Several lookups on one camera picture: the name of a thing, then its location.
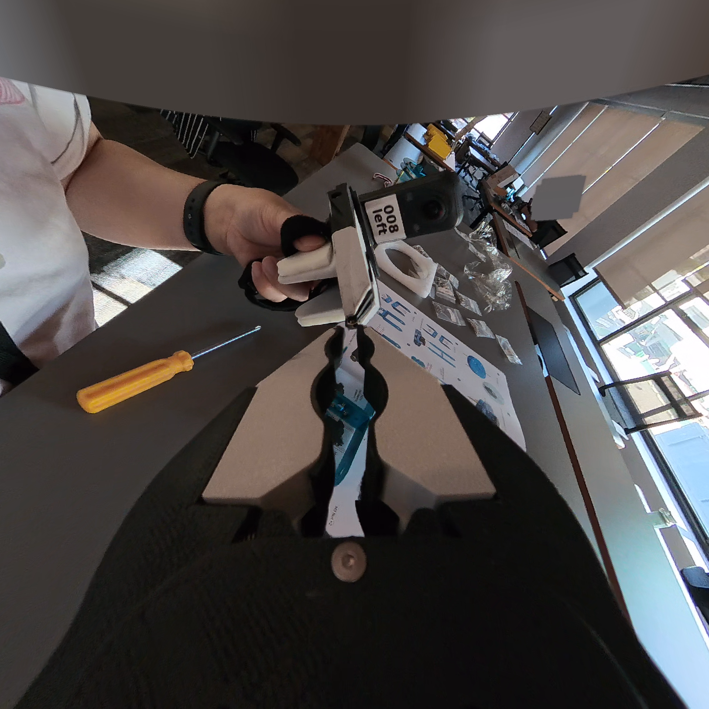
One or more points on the black flat panel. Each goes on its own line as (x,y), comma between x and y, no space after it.
(554,349)

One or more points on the grey desk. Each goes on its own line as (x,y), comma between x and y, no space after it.
(111,471)

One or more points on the small screw bag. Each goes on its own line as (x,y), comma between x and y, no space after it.
(481,328)
(446,283)
(469,303)
(450,314)
(509,350)

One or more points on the printed instruction manual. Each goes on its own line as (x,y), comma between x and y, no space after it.
(471,376)

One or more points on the crumpled clear plastic bag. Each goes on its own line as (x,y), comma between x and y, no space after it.
(490,277)
(477,243)

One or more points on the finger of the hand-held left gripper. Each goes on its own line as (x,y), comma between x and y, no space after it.
(372,280)
(350,266)

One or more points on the yellow box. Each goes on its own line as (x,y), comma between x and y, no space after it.
(437,141)

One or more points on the cluttered wooden table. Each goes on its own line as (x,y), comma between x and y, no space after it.
(515,232)

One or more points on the dark wooden strip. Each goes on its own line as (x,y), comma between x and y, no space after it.
(576,471)

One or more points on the white foam piece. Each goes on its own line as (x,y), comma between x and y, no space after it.
(421,280)

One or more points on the person's white shirt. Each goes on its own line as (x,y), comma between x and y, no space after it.
(33,221)

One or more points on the large window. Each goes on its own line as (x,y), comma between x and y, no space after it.
(681,471)

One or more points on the person's left forearm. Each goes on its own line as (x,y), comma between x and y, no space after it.
(133,194)

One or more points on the blue metal bracket assembly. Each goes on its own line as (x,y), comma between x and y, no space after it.
(354,418)

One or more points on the beige roller blind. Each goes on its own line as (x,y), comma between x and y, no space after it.
(626,160)

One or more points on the black office chair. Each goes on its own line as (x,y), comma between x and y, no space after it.
(260,166)

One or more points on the person's left hand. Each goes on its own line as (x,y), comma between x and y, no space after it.
(243,227)

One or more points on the black wristband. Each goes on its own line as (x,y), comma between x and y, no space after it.
(194,216)

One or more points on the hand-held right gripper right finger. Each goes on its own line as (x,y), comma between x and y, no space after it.
(432,443)

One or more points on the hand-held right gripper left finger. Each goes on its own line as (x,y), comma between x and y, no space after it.
(260,443)

